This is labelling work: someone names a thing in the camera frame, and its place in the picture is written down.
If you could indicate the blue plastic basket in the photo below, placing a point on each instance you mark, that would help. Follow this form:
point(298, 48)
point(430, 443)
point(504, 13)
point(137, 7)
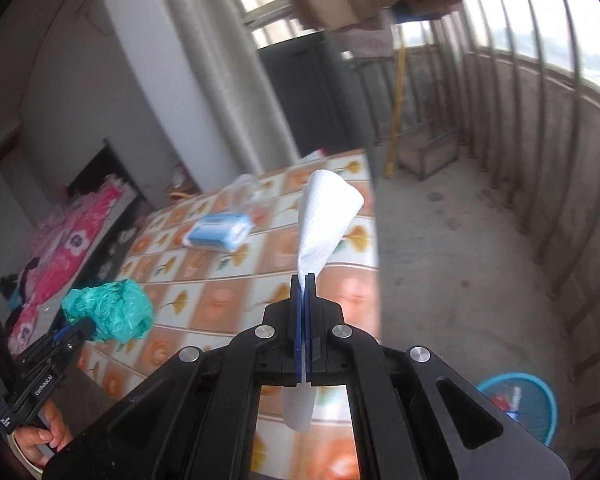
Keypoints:
point(540, 410)

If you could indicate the person's left hand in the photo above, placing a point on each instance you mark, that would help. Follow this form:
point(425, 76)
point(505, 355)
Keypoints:
point(35, 440)

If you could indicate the light blue carton box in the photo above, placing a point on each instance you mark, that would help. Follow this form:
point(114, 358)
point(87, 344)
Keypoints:
point(215, 232)

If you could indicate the mauve hanging cloth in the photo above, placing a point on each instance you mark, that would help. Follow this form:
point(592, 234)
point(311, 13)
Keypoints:
point(365, 40)

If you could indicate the green plastic bag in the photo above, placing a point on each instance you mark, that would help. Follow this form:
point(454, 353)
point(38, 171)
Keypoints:
point(115, 310)

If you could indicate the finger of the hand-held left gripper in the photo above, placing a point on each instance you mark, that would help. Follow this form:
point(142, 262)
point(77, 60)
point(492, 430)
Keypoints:
point(82, 329)

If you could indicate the white paper tissue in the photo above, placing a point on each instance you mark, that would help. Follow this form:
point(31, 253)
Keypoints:
point(325, 210)

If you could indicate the metal window grille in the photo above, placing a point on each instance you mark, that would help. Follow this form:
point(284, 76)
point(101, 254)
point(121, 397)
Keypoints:
point(481, 110)

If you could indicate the dark cloth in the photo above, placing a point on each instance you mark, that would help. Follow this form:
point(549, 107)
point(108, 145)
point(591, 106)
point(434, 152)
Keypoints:
point(22, 280)

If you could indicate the grey curtain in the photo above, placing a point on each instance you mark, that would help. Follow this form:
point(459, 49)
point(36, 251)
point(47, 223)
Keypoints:
point(220, 60)

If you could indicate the yellow pole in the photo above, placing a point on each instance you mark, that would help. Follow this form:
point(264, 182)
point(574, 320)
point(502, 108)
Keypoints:
point(397, 110)

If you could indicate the pink flowered blanket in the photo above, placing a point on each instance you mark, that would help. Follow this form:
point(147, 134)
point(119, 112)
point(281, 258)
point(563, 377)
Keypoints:
point(75, 245)

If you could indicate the dark glass door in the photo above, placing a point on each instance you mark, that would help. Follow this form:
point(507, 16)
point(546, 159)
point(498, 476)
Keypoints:
point(305, 95)

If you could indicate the clear plastic cup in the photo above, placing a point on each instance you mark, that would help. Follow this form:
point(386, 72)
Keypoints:
point(242, 190)

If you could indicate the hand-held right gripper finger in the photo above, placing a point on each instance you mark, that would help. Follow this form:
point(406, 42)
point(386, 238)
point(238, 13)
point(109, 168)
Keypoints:
point(310, 325)
point(299, 325)

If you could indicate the tile patterned tablecloth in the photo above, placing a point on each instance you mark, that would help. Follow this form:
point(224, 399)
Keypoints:
point(220, 285)

